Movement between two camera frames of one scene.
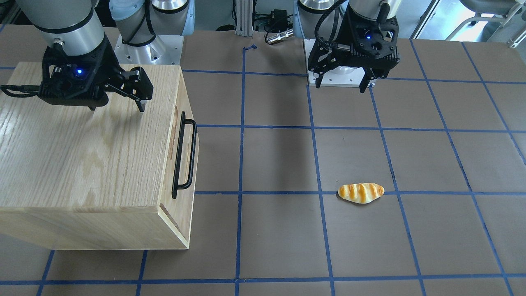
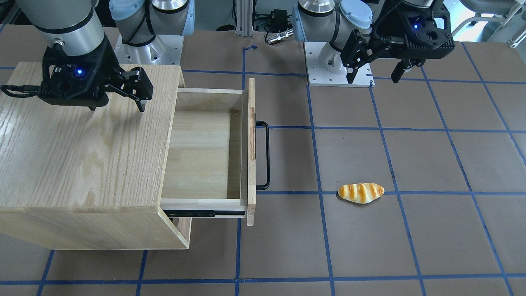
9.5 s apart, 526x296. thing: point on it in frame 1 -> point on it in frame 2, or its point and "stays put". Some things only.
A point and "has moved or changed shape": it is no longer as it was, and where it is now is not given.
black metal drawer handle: (176, 186) -> (258, 122)
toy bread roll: (362, 193) stays put
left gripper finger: (368, 75) -> (405, 64)
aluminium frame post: (244, 17) stays put
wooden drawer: (176, 214) has moved or changed shape
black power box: (278, 19) stays put
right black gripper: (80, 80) stays put
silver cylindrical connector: (280, 36) stays put
